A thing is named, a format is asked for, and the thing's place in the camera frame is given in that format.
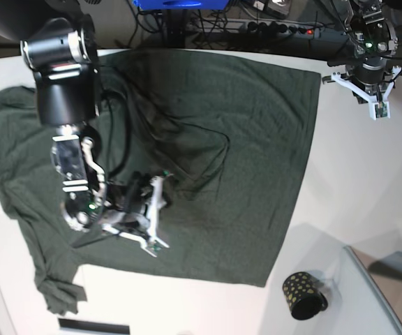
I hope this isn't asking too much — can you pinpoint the dark green t-shirt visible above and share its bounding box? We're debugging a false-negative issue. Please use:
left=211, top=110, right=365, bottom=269
left=0, top=50, right=321, bottom=314

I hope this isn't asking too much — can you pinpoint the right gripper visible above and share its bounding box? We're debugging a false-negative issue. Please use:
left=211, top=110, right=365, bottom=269
left=101, top=170, right=171, bottom=246

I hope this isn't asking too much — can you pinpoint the black mug with gold dots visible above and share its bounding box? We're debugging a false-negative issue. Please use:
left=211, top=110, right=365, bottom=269
left=282, top=271, right=328, bottom=321

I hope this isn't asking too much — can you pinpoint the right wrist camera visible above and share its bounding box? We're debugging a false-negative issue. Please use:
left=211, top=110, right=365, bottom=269
left=140, top=237, right=170, bottom=258

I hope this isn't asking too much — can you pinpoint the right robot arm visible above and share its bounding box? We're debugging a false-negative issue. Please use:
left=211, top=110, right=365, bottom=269
left=0, top=1, right=167, bottom=254

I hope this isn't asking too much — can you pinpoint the white power strip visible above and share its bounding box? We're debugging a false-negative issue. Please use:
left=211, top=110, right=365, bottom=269
left=194, top=17, right=327, bottom=39

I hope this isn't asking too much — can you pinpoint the white slotted plate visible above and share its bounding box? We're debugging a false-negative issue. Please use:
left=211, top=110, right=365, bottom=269
left=58, top=318, right=131, bottom=335

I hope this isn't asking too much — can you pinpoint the blue box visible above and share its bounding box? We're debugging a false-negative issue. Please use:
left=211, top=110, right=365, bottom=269
left=133, top=0, right=229, bottom=10

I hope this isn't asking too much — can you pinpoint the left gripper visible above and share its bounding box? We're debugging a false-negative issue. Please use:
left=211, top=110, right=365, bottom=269
left=322, top=57, right=402, bottom=105

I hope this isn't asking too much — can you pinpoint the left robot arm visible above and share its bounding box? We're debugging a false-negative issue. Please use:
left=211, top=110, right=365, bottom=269
left=322, top=1, right=402, bottom=114

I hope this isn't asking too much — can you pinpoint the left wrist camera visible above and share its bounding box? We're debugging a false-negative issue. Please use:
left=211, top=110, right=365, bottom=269
left=368, top=101, right=391, bottom=120

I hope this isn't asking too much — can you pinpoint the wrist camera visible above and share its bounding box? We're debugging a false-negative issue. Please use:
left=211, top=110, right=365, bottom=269
left=140, top=237, right=170, bottom=258
left=368, top=101, right=391, bottom=120

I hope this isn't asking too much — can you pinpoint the grey tray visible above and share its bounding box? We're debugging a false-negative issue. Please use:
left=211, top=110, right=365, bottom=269
left=349, top=247, right=402, bottom=326

